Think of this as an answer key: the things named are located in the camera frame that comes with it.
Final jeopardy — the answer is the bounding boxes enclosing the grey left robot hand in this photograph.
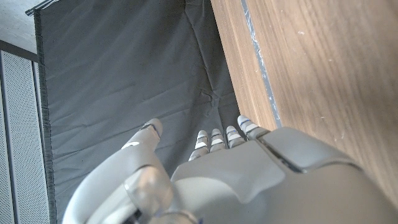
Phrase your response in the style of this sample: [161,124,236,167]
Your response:
[62,114,398,224]

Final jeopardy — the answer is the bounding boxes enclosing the black backdrop stand pole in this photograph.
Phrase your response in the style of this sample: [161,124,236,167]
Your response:
[24,0,60,16]

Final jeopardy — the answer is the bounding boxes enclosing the black backdrop cloth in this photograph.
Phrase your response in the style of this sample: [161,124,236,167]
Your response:
[33,0,247,224]

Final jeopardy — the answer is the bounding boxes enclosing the perforated grey metal panel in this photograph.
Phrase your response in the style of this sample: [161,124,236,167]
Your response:
[0,49,51,224]

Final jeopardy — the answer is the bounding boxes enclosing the grey tape line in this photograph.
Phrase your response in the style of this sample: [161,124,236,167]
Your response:
[241,0,283,129]

